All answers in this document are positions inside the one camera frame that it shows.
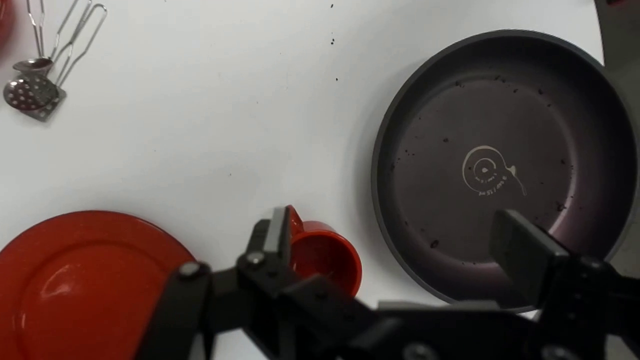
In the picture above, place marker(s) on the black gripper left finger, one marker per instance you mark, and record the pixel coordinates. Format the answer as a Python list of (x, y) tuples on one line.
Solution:
[(281, 292)]

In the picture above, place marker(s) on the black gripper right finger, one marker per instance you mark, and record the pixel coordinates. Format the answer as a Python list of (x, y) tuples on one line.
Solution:
[(560, 280)]

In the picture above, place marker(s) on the red plastic cup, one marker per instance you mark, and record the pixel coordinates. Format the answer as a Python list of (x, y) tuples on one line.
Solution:
[(331, 256)]

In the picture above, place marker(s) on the black frying pan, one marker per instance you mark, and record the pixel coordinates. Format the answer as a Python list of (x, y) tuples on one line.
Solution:
[(506, 167)]

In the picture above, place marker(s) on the red plastic plate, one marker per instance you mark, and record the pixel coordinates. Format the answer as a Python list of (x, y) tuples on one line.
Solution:
[(80, 286)]

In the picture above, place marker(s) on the slotted metal toy spatula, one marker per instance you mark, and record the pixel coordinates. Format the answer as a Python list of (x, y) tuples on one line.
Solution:
[(32, 96)]

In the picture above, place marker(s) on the metal toy spoon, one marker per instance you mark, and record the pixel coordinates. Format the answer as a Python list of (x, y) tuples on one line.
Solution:
[(35, 62)]

